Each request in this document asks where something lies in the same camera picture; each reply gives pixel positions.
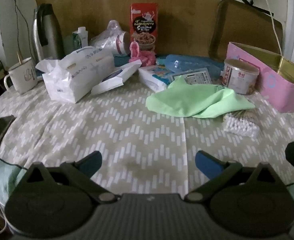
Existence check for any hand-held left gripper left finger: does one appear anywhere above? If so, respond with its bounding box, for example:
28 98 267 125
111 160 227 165
20 151 117 203

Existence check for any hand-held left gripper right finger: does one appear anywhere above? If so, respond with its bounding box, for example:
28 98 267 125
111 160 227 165
184 150 286 203

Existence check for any light green cloth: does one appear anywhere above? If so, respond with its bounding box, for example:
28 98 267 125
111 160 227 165
145 76 256 118

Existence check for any pink tin box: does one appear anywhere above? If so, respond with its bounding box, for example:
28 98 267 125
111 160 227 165
226 42 294 113

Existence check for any white wet wipe packet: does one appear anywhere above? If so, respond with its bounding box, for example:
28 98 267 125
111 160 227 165
90 60 142 96

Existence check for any printed sachet packet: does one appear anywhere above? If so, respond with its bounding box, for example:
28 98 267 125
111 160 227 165
170 67 213 85

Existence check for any small blue-print tissue pack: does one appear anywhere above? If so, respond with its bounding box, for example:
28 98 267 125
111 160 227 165
138 65 178 92

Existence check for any pink knitted cloth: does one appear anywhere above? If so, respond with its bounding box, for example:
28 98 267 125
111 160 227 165
128 41 158 66

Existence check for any cotton swab bag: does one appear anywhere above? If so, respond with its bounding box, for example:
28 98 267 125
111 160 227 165
223 110 261 138

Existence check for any large white tissue pack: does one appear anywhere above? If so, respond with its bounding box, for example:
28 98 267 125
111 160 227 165
35 47 115 103

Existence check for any teal gridded mat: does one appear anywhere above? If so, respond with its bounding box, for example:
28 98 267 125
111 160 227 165
112 54 133 67

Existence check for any white enamel mug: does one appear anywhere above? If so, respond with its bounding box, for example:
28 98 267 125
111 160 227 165
4 57 39 95

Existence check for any green carton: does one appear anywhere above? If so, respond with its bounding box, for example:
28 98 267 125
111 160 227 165
64 31 75 53

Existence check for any white squeeze tube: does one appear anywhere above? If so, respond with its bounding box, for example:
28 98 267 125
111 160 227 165
73 27 88 50

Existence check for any plastic bag with cup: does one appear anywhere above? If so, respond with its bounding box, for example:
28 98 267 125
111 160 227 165
90 20 131 57

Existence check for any brown chair back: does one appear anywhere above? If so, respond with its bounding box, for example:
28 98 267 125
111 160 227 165
209 0 284 64

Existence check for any red snack box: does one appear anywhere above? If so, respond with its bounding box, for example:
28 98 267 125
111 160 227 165
130 3 159 55

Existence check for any white power cable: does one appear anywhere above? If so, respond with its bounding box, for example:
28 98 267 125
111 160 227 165
261 0 283 55

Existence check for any steel thermos flask black handle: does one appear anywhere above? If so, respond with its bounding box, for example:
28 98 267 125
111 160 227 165
32 4 65 63

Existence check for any brown paper wall sheet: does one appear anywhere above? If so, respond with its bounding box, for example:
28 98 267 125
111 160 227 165
34 0 220 57

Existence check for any thin black cable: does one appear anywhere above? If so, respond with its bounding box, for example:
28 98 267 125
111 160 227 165
9 0 35 62

